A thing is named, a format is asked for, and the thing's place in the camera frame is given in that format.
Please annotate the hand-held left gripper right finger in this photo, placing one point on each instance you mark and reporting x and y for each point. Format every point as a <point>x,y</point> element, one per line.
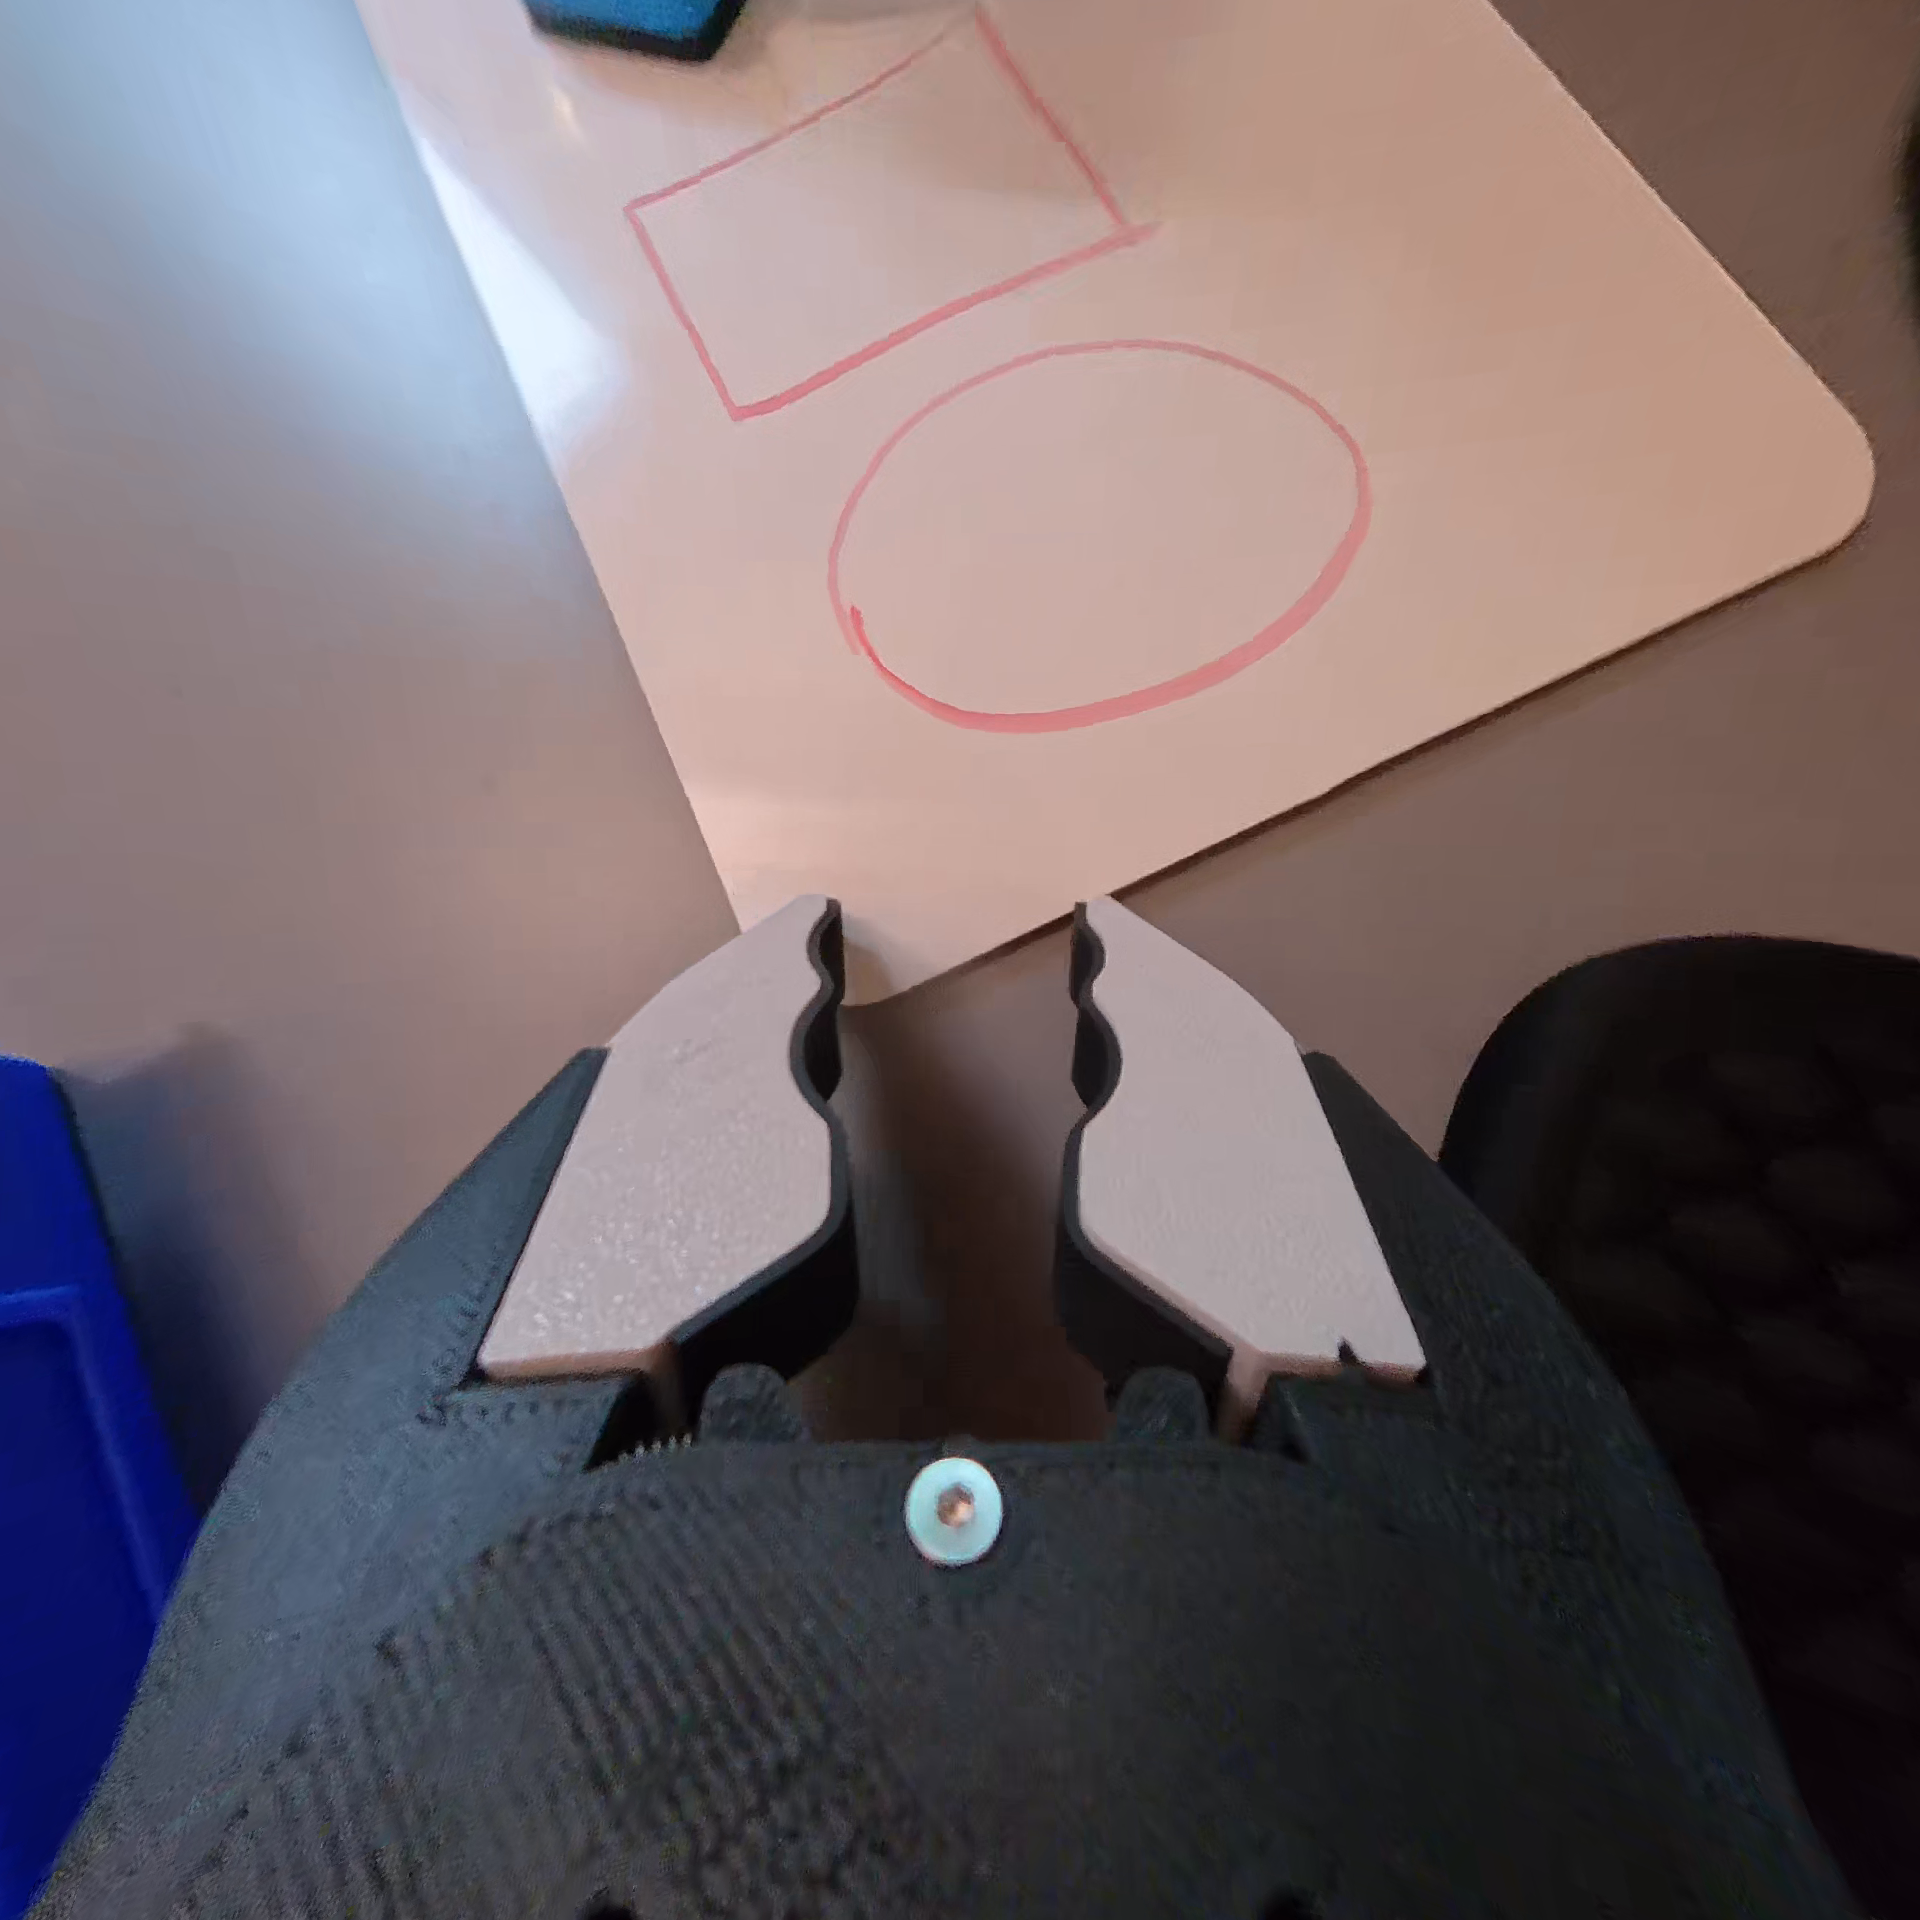
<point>1246,1200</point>

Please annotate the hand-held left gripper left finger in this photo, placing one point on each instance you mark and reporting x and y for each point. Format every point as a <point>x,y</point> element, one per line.
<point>675,1200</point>

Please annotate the blue plastic bin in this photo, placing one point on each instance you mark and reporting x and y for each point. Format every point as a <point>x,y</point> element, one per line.
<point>77,1441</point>

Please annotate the white whiteboard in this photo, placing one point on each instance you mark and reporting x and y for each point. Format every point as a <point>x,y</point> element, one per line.
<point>1500,299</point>

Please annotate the blue whiteboard eraser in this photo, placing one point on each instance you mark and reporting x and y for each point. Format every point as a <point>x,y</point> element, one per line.
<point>636,26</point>

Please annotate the black textured wrist pad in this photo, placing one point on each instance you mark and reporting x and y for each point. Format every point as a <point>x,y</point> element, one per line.
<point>1740,1351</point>

